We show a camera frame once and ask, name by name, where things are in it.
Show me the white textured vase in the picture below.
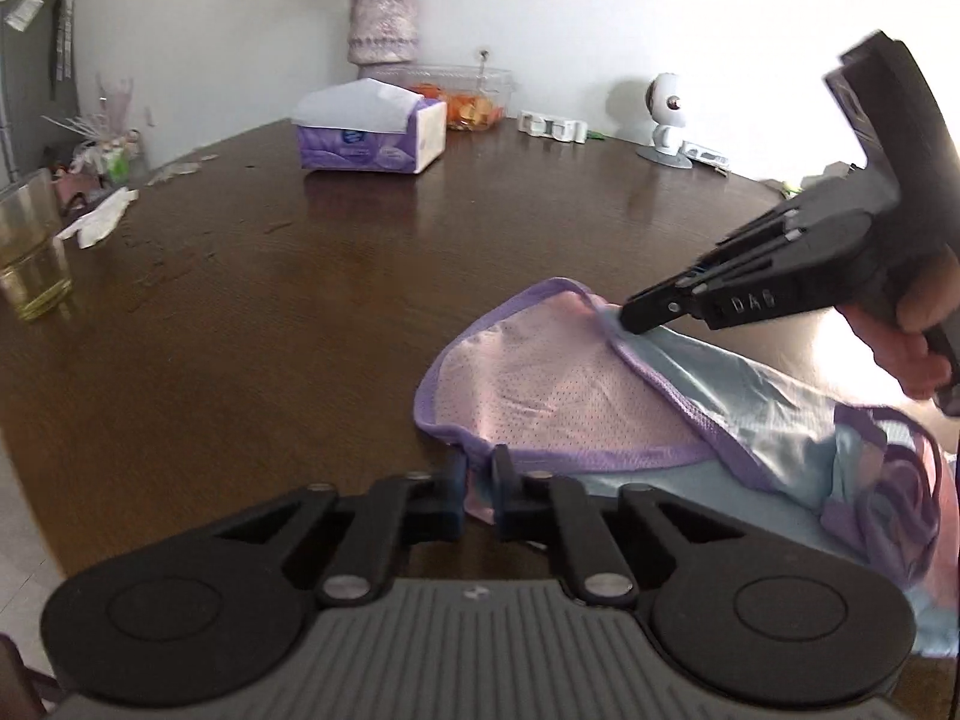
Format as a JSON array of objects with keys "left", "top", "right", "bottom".
[{"left": 346, "top": 0, "right": 421, "bottom": 67}]

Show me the white round-headed robot camera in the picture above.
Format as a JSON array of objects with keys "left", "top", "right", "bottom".
[{"left": 637, "top": 73, "right": 695, "bottom": 168}]

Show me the small white flat device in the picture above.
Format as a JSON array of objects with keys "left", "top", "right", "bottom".
[{"left": 678, "top": 140, "right": 733, "bottom": 174}]

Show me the clear plastic cup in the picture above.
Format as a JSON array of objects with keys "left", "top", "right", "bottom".
[{"left": 97, "top": 75, "right": 137, "bottom": 137}]

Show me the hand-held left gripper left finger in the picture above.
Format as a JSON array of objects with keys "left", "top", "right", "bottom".
[{"left": 214, "top": 450, "right": 467, "bottom": 608}]

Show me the clear plastic wrapper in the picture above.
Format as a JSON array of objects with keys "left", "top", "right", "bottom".
[{"left": 145, "top": 154, "right": 219, "bottom": 188}]

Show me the purple white tissue box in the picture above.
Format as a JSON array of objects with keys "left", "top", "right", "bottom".
[{"left": 291, "top": 78, "right": 449, "bottom": 176}]

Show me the grey refrigerator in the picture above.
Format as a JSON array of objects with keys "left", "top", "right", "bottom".
[{"left": 0, "top": 0, "right": 80, "bottom": 190}]

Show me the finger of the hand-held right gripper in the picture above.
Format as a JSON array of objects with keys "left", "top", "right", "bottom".
[
  {"left": 616, "top": 236, "right": 852, "bottom": 336},
  {"left": 694, "top": 195, "right": 807, "bottom": 280}
]

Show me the crumpled white tissue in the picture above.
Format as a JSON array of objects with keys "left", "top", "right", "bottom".
[{"left": 56, "top": 187, "right": 140, "bottom": 251}]

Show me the clear drinking glass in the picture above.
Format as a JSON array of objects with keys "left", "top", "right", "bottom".
[{"left": 0, "top": 169, "right": 75, "bottom": 324}]

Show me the person's right hand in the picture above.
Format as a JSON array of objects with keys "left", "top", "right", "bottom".
[{"left": 838, "top": 247, "right": 960, "bottom": 402}]

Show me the clear plastic fruit container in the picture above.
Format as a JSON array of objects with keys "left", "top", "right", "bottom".
[{"left": 405, "top": 64, "right": 518, "bottom": 133}]

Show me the bundle of small trinkets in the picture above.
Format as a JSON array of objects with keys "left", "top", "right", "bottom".
[{"left": 41, "top": 114, "right": 151, "bottom": 200}]

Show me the dark wooden chair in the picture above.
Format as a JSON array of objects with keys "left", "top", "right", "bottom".
[{"left": 0, "top": 634, "right": 62, "bottom": 720}]

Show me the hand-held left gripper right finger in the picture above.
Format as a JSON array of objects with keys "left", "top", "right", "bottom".
[{"left": 491, "top": 446, "right": 743, "bottom": 606}]

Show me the pink blue purple-trimmed garment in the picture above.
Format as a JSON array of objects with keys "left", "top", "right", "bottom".
[{"left": 414, "top": 277, "right": 960, "bottom": 659}]

